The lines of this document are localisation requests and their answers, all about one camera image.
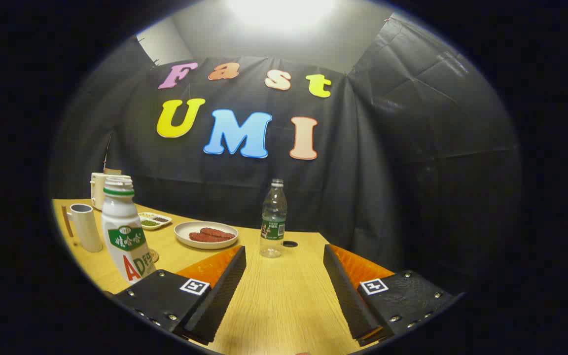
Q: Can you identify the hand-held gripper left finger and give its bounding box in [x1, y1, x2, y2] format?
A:
[113, 245, 247, 346]

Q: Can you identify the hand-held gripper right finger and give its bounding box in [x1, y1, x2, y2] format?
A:
[323, 244, 457, 347]

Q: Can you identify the white juice bottle green label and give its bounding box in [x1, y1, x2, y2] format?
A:
[101, 175, 157, 285]

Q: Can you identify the white cup with wooden handle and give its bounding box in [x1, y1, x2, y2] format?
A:
[61, 203, 104, 253]

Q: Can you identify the clear plastic water bottle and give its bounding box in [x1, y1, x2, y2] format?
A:
[259, 178, 287, 258]

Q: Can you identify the red-brown sausage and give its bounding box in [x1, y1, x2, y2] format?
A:
[200, 227, 236, 240]
[189, 232, 233, 243]

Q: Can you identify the wooden table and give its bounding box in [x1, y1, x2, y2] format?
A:
[51, 198, 394, 355]

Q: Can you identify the white round plate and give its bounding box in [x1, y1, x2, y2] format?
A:
[174, 221, 239, 250]

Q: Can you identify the white divided dish with beans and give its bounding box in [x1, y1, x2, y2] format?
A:
[138, 212, 172, 231]

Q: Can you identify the black backdrop cloth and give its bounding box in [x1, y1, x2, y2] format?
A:
[50, 15, 521, 291]

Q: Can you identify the cream toaster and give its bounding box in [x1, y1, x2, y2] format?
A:
[90, 170, 118, 212]

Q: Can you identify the ceiling light panel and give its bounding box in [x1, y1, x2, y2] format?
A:
[225, 0, 339, 30]

